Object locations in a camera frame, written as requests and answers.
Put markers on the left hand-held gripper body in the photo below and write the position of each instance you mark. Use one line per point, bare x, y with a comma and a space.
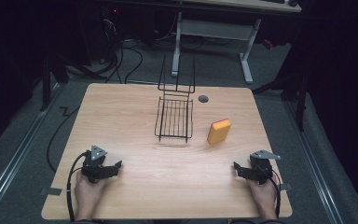
95, 161

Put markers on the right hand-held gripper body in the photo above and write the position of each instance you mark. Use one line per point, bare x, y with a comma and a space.
261, 166

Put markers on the person's left hand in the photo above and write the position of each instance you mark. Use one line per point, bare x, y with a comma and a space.
88, 193

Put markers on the person's right hand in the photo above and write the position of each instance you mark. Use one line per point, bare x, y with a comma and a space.
263, 196

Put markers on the grey tape piece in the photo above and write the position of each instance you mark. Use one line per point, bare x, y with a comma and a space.
54, 191
286, 187

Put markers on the yellow sponge with red side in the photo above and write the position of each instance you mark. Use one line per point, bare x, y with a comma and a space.
218, 132

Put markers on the black metal stand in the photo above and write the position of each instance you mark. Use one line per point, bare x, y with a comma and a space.
48, 81
295, 96

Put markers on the metal floor rail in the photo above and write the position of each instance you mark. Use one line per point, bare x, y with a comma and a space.
313, 161
15, 155

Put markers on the white frame desk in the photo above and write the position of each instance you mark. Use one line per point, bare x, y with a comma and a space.
214, 29

